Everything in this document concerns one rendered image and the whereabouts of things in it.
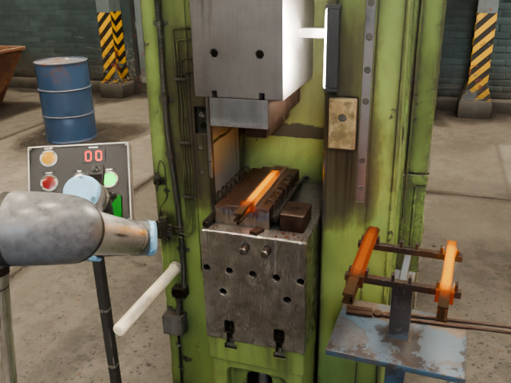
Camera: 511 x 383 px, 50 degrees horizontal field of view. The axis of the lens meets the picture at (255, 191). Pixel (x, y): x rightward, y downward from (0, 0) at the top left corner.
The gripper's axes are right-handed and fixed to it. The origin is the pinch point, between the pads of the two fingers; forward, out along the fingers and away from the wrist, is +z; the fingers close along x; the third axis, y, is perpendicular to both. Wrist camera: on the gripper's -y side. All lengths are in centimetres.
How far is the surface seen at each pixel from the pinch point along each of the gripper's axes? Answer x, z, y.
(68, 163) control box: -14.0, 11.3, -14.9
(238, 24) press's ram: 45, -20, -48
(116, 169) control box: 2.0, 11.3, -11.6
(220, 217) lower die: 36.4, 14.7, 7.0
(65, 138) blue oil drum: -118, 433, -127
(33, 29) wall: -225, 689, -374
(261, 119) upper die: 51, -9, -21
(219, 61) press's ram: 39, -13, -40
